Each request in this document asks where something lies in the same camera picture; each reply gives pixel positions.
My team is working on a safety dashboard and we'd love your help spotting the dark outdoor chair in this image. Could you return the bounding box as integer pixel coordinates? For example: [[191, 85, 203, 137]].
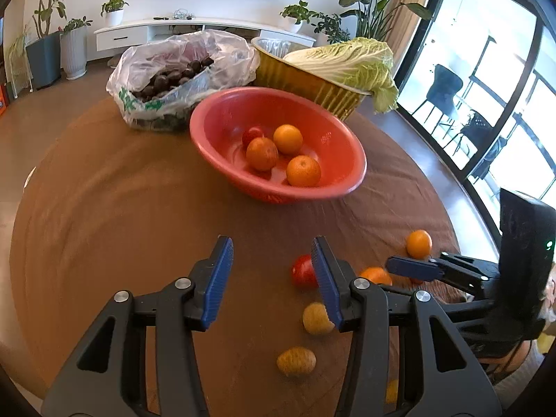
[[452, 111, 496, 157], [412, 64, 462, 129]]

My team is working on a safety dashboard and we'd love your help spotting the reddish orange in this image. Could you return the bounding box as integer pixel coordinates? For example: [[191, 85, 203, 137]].
[[246, 136, 279, 172]]

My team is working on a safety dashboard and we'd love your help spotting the small red tomato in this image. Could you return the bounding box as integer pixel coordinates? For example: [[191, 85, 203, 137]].
[[242, 126, 265, 147], [291, 254, 319, 288]]

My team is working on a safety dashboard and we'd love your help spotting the brown kiwi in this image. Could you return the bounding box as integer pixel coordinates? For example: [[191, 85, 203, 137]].
[[302, 302, 336, 336], [277, 346, 317, 378]]

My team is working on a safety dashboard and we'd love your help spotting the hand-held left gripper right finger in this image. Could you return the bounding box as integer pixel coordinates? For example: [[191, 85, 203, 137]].
[[310, 235, 502, 417]]

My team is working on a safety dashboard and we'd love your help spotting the striped beige curtain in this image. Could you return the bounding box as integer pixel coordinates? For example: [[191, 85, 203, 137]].
[[384, 0, 441, 59]]

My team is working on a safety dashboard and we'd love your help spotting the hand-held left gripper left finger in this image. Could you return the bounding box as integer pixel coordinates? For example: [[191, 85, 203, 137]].
[[41, 235, 235, 417]]

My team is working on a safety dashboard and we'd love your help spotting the person's right forearm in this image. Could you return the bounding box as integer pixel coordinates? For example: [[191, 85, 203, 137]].
[[482, 339, 550, 406]]

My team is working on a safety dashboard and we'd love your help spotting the small plant white pot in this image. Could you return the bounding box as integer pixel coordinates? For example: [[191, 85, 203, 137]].
[[101, 0, 130, 27], [279, 1, 320, 34]]

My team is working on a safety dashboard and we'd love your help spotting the white television cabinet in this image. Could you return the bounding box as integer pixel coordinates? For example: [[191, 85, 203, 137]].
[[93, 16, 316, 53]]

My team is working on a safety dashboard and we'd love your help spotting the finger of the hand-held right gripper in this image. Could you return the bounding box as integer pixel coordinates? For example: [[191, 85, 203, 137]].
[[439, 296, 500, 327], [386, 251, 501, 292]]

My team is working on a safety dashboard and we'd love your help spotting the gold ribbed basin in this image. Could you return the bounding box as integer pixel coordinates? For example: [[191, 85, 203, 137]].
[[251, 37, 374, 122]]

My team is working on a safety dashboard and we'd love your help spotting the pile of dark chestnuts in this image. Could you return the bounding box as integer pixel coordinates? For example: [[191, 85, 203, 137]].
[[130, 56, 215, 101]]

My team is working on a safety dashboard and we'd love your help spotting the tall plant blue-grey pot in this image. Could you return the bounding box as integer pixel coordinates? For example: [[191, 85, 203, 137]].
[[25, 0, 68, 90]]

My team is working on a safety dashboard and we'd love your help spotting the plant in white ribbed pot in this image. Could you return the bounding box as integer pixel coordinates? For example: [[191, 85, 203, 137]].
[[60, 16, 93, 81]]

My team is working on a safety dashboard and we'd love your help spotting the red plastic colander bowl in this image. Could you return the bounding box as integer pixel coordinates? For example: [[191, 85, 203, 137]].
[[189, 87, 367, 204]]

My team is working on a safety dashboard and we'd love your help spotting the clear plastic bag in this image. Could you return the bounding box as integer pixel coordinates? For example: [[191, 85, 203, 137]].
[[106, 30, 260, 132]]

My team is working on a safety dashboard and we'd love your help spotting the leafy plant tall white pot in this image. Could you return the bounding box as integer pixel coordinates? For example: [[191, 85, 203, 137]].
[[310, 12, 352, 46]]

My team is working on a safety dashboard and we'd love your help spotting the white wire plant stand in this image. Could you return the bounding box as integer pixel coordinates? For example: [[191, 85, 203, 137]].
[[8, 35, 34, 98]]

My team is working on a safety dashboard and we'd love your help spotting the tall plant dark pot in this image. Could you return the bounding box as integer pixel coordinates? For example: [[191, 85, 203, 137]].
[[336, 0, 435, 42]]

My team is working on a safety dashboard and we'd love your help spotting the napa cabbage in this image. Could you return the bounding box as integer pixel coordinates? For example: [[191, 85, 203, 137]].
[[282, 37, 399, 114]]

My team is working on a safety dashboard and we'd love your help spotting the brown tablecloth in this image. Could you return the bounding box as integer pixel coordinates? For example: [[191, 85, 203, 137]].
[[9, 87, 500, 417]]

